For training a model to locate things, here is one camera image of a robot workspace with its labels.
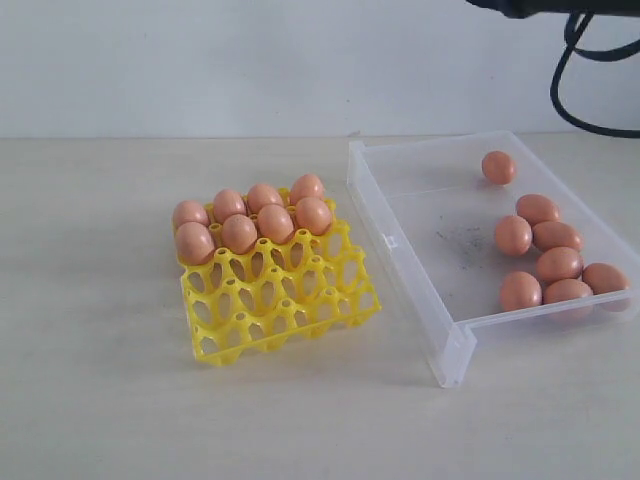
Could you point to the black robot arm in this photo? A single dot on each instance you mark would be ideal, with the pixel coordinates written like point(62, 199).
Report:
point(520, 9)

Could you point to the yellow plastic egg tray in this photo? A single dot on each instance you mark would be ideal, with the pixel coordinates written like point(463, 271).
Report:
point(257, 301)

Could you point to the clear plastic box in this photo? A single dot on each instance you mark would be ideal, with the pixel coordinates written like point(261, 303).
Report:
point(431, 214)

